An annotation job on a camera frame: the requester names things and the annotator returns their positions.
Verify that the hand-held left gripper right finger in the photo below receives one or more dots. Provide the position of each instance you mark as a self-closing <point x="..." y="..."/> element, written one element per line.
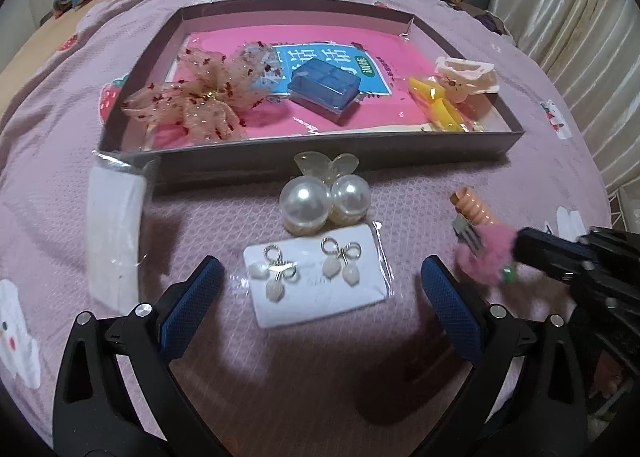
<point x="452" y="307"/>

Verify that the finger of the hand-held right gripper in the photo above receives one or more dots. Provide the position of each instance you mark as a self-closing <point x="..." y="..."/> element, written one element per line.
<point x="545" y="249"/>

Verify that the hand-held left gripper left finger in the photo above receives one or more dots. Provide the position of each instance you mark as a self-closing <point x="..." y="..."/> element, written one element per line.
<point x="192" y="307"/>

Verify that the pink pompom hair clip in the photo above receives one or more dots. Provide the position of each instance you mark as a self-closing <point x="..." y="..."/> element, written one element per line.
<point x="487" y="252"/>

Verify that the earring card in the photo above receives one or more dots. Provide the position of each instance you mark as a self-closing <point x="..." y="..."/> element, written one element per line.
<point x="320" y="297"/>

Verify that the grey cardboard box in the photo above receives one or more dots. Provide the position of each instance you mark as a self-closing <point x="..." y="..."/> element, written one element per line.
<point x="400" y="157"/>

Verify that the yellow hair clip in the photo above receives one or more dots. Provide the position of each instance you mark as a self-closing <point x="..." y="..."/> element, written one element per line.
<point x="442" y="112"/>

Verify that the cream claw clip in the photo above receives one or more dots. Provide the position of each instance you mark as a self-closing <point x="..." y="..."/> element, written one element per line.
<point x="470" y="72"/>

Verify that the sheer bow hair clip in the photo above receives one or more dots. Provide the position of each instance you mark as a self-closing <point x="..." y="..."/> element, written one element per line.
<point x="210" y="97"/>

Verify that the small blue box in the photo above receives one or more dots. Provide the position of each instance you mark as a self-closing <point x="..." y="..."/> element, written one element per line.
<point x="325" y="87"/>

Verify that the person's right hand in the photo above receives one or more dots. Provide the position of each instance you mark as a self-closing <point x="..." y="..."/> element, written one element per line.
<point x="607" y="374"/>

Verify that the white packaged hair clip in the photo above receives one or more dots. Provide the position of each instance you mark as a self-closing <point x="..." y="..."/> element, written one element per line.
<point x="112" y="237"/>

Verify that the purple printed blanket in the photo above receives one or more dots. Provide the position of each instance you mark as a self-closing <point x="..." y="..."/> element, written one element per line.
<point x="310" y="387"/>

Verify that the pearl cherry hair clip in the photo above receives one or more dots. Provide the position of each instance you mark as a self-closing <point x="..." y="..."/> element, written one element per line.
<point x="305" y="204"/>

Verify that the pink book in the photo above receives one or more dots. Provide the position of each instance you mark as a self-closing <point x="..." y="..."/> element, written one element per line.
<point x="390" y="107"/>

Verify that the cream curtain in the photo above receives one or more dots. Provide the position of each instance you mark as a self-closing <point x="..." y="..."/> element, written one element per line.
<point x="575" y="37"/>

